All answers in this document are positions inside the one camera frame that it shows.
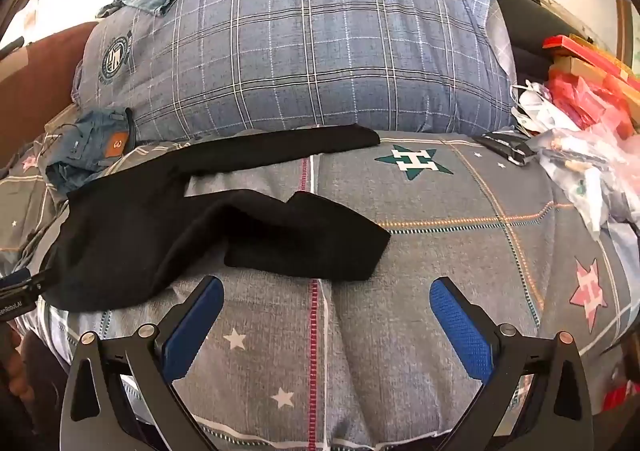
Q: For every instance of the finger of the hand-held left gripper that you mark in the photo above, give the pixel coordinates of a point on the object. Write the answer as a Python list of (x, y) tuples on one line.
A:
[(25, 282)]

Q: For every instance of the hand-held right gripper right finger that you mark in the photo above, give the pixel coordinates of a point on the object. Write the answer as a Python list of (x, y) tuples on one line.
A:
[(460, 326)]

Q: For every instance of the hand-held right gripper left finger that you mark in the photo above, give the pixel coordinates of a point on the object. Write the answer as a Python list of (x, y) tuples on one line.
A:
[(196, 326)]

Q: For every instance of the black pants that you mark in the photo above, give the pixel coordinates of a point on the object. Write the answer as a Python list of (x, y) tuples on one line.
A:
[(150, 211)]

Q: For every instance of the pale striped cloth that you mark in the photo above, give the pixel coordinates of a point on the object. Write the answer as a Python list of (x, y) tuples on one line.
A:
[(70, 336)]

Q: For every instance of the denim jeans with leather patch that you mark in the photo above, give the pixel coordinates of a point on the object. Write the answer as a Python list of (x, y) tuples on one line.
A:
[(85, 151)]

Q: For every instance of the pile of plastic bags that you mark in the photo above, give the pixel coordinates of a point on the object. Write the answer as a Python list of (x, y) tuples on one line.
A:
[(575, 156)]

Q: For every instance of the brown headboard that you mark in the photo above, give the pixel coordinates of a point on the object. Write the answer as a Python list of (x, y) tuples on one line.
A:
[(45, 76)]

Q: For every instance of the stack of red boxes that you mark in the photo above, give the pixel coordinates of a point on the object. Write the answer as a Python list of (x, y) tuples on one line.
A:
[(590, 81)]

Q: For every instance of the blue plaid pillow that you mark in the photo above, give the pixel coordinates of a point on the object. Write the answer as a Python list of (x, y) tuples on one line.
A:
[(300, 46)]

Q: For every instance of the dark cushion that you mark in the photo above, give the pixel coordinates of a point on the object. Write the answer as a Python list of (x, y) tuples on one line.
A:
[(530, 31)]

